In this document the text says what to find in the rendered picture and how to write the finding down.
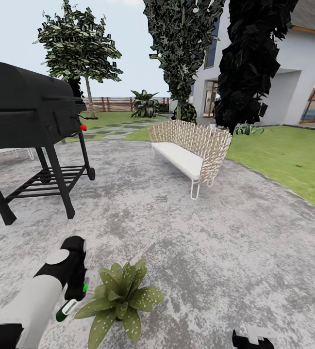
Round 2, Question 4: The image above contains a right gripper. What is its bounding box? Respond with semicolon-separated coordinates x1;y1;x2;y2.
232;330;272;349

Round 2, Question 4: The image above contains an insectifuge atomizer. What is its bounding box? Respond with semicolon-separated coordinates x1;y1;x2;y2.
55;285;87;322

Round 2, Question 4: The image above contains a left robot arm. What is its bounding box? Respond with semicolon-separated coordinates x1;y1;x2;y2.
0;236;98;349

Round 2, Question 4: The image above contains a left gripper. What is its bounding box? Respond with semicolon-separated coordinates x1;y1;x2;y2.
65;266;87;301

